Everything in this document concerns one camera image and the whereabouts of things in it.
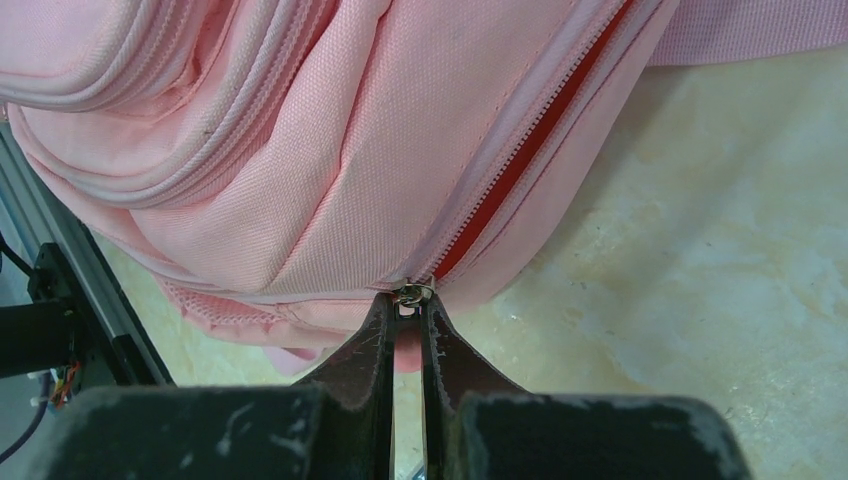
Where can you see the pink student backpack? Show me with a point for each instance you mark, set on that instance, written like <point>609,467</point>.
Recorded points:
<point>275,164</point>

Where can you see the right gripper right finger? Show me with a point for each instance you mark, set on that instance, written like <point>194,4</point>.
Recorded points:
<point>451,368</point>

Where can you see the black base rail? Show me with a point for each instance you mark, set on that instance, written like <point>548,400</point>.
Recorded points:
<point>99,414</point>

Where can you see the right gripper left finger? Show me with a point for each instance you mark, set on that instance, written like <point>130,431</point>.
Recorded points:
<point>354,436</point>

